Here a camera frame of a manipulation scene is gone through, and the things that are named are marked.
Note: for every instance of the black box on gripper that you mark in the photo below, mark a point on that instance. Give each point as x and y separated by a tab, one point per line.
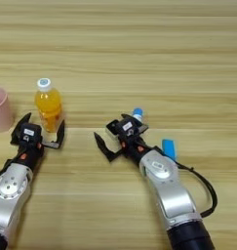
128	127
29	133

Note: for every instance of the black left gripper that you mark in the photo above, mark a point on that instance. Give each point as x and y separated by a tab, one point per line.
30	156

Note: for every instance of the orange juice bottle white cap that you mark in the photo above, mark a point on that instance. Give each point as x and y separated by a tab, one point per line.
48	104

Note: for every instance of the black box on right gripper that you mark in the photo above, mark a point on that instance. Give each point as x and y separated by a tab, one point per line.
128	127

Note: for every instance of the pink plastic cup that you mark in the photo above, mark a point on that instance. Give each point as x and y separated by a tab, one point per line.
1	114

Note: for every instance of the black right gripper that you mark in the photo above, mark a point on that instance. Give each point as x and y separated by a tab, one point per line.
133	148

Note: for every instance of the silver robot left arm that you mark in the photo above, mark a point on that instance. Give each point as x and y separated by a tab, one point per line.
12	195

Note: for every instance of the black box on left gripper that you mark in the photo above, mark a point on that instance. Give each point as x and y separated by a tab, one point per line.
29	133

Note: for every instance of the blue bar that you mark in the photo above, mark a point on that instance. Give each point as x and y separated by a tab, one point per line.
168	148

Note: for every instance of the blue glue stick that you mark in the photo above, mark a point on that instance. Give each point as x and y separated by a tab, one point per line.
138	113

